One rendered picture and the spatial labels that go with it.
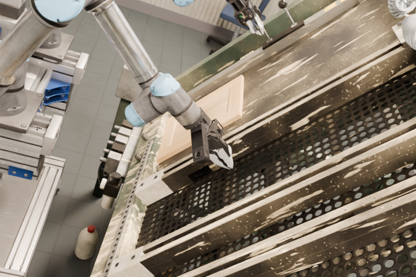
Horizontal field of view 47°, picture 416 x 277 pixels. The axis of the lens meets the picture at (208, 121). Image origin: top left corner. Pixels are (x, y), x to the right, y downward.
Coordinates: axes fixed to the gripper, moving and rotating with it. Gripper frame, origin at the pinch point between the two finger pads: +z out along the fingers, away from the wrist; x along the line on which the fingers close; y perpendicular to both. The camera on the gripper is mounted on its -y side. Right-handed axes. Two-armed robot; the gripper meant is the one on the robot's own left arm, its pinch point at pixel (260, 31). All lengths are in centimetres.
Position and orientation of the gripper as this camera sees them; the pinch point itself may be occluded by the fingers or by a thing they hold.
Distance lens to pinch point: 198.4
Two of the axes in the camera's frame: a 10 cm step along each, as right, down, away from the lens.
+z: 5.9, 7.0, 4.0
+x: 8.0, -4.6, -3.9
